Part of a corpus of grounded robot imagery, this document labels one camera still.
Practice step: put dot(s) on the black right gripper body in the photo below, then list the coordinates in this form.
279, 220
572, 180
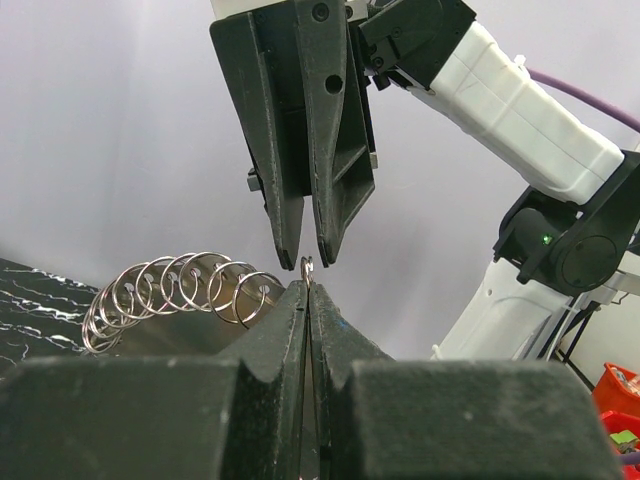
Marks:
381, 36

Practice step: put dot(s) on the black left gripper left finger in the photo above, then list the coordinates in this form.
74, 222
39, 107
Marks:
263, 439

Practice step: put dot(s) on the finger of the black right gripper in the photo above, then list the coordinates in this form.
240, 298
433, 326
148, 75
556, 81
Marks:
338, 134
250, 83

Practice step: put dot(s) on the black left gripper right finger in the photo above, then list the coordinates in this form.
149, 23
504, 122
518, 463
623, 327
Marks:
356, 419

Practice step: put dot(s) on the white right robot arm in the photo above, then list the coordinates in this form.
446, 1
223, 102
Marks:
560, 245

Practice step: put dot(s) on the red storage bin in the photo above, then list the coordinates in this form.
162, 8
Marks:
616, 397

